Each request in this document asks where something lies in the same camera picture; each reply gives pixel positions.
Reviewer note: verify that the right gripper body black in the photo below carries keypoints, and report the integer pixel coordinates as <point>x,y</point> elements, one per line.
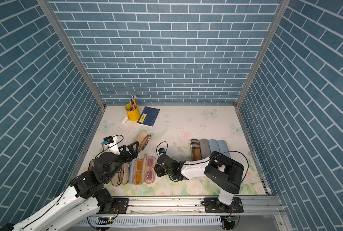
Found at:
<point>162,172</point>

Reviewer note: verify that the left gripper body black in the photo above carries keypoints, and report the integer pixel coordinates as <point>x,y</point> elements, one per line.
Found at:
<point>119,160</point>

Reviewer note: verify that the beige case purple glasses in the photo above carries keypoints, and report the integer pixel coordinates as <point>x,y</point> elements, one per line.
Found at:
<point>149,172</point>

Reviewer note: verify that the plaid case red glasses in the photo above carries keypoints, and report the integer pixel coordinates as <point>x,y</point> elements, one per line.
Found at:
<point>195,149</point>

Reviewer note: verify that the blue case yellow glasses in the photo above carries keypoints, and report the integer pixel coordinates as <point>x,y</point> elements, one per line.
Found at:
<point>214,146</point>

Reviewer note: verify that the blue case white glasses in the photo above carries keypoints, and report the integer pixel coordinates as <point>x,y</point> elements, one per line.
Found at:
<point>223,147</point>

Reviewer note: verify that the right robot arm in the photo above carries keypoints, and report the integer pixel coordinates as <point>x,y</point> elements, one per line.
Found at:
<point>225,172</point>

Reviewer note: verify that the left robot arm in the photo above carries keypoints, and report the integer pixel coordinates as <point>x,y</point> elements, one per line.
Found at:
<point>84,197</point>

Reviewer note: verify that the beige case black glasses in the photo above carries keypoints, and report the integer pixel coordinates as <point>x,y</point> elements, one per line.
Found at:
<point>122,177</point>

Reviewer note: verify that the blue case orange glasses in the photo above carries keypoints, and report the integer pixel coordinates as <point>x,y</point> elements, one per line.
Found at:
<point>137,171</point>

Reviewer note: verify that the beige case striped glasses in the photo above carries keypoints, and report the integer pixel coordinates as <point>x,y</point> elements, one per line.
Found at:
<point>143,138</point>

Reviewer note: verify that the white eraser sharpener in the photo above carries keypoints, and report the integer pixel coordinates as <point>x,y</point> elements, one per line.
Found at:
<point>125,120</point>

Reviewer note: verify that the dark blue book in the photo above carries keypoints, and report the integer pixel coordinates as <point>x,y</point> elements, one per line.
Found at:
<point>148,116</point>

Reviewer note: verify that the yellow pen cup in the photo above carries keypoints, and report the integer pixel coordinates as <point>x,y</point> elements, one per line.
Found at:
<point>134,114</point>

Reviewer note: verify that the pencils in cup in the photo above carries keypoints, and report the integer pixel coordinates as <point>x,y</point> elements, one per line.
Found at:
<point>133,102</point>

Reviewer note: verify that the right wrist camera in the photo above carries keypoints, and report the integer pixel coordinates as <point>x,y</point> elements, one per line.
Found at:
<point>161,151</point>

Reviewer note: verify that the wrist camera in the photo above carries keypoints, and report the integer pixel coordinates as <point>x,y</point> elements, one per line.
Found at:
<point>110,144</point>
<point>161,151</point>

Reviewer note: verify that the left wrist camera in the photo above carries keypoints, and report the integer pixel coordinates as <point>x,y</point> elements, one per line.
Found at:
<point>110,144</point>

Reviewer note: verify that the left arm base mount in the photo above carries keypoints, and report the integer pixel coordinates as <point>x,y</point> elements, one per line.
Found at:
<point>113,206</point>

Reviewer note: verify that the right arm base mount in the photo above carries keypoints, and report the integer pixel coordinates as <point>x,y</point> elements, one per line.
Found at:
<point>223,205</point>

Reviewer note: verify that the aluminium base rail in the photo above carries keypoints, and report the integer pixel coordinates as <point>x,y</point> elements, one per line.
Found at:
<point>181,213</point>

